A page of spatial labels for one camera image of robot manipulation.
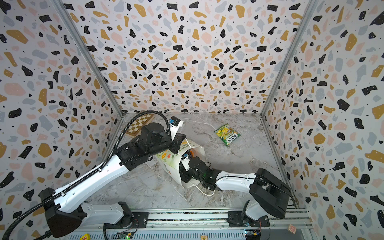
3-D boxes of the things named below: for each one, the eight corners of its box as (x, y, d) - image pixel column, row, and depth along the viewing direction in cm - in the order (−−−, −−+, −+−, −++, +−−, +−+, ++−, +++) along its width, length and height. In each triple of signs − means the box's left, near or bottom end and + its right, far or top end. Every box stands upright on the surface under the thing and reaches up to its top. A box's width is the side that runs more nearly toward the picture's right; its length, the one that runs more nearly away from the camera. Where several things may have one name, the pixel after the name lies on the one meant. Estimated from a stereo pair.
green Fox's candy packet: (226, 145, 106) (227, 142, 103) (214, 133, 113) (214, 130, 109) (238, 137, 110) (240, 134, 107) (226, 126, 117) (227, 123, 114)
